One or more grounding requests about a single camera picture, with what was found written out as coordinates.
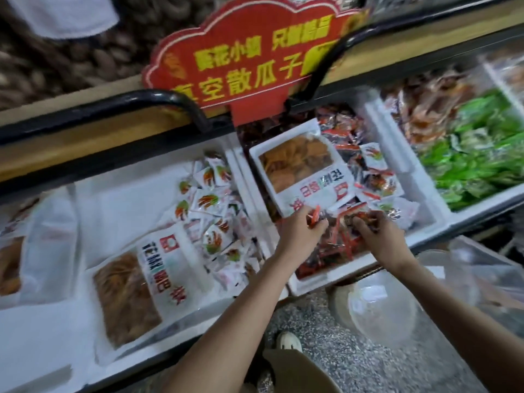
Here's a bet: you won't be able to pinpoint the red scalloped sign yellow lettering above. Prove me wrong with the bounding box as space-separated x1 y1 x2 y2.
141 0 365 128

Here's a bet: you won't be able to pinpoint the clear round plastic tub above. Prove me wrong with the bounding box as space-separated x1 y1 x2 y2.
330 248 450 350

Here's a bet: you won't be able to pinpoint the white bag of orange crisps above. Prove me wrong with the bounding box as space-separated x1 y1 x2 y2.
0 188 81 309
248 118 359 219
86 225 234 365

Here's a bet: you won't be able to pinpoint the person's beige trousers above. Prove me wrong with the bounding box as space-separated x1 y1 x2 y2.
246 348 345 393

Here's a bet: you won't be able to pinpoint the person's right white shoe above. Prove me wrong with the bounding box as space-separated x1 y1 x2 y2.
274 330 304 353

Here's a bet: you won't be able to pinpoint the pile of brown packets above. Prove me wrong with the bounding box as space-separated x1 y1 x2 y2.
383 65 480 152

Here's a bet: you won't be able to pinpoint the white paper label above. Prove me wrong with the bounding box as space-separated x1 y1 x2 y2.
4 0 121 40

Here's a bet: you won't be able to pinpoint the person's left forearm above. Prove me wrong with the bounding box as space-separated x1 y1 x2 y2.
164 253 316 393

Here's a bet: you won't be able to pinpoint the pile of dark red packets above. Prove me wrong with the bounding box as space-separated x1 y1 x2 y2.
241 102 410 282

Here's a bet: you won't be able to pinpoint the person's left hand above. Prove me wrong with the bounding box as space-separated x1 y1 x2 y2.
274 204 330 267

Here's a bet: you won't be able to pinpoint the clear rectangular plastic tub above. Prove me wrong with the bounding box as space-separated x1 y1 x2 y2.
446 233 524 341

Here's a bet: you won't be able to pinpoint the pile of green packets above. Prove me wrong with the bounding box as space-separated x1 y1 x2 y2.
418 90 524 211

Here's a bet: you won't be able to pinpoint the person's right hand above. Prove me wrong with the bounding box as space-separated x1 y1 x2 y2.
352 210 417 275

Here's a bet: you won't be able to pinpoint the black metal guard rail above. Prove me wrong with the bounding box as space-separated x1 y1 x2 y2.
0 88 234 201
285 0 524 111

